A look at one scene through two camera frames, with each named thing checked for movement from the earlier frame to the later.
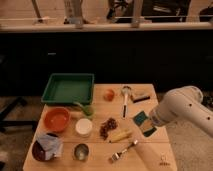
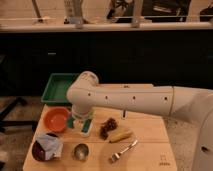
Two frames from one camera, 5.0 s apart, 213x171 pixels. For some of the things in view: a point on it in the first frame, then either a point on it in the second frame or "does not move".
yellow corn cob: [119, 134] does not move
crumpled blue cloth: [52, 145] does not move
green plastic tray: [69, 87] does not move
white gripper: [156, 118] to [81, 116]
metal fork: [116, 155] does not move
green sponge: [139, 118] to [70, 123]
